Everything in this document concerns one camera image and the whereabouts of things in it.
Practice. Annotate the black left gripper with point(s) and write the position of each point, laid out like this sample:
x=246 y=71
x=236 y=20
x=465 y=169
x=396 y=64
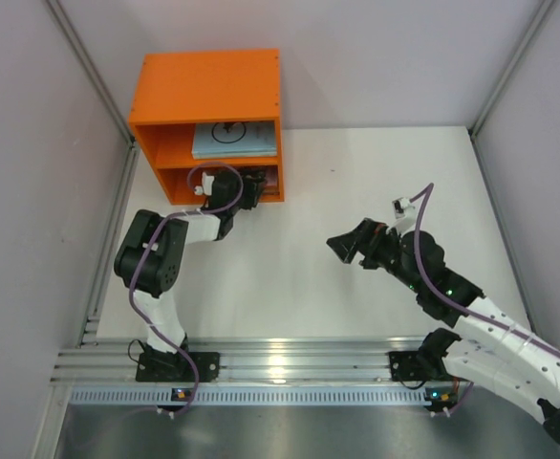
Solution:
x=252 y=186

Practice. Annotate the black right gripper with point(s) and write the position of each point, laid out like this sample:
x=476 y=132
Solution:
x=370 y=244

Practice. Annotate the pink illustrated fairy-tale book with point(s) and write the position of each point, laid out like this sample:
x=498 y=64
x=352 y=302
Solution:
x=268 y=172

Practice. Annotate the light blue cat book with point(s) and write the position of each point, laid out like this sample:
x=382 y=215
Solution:
x=242 y=139

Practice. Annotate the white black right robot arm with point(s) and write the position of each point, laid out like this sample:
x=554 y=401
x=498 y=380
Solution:
x=477 y=341

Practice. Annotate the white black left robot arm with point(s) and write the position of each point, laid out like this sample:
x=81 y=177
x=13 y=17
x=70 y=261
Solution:
x=149 y=258

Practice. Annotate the orange two-shelf cabinet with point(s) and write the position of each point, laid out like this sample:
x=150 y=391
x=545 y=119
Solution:
x=177 y=91

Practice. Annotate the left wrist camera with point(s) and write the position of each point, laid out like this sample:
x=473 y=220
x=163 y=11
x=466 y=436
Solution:
x=205 y=187

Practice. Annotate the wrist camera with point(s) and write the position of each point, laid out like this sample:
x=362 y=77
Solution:
x=405 y=214
x=205 y=187

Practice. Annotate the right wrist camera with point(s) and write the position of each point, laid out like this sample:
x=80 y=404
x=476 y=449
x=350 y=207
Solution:
x=405 y=214

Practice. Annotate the left aluminium corner post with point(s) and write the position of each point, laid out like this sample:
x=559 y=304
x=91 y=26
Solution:
x=64 y=23

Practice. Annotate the aluminium corner post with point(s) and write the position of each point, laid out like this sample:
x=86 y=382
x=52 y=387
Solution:
x=64 y=23
x=519 y=52

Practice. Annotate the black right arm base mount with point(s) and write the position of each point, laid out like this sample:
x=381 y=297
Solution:
x=416 y=367

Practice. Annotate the slotted grey cable duct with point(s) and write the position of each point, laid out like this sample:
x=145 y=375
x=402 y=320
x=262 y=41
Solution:
x=208 y=395

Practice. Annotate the right aluminium corner post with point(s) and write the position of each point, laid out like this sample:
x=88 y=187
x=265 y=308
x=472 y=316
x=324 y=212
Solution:
x=519 y=52

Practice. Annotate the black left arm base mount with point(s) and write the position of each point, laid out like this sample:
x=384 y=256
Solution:
x=158 y=367

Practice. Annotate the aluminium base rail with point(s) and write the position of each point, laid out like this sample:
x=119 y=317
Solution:
x=248 y=361

